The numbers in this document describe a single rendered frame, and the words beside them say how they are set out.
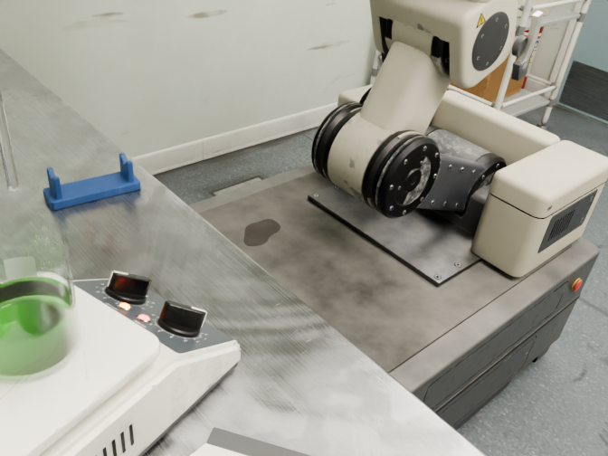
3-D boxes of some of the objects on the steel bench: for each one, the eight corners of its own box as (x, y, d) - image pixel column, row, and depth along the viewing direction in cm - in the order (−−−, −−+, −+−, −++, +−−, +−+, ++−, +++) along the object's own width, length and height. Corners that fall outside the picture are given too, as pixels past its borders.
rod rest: (130, 176, 71) (128, 149, 69) (141, 189, 69) (139, 162, 67) (42, 195, 66) (38, 167, 64) (52, 211, 64) (47, 182, 62)
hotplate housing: (128, 299, 54) (122, 225, 49) (243, 367, 49) (248, 293, 44) (-137, 479, 38) (-182, 395, 33) (-9, 611, 33) (-43, 534, 28)
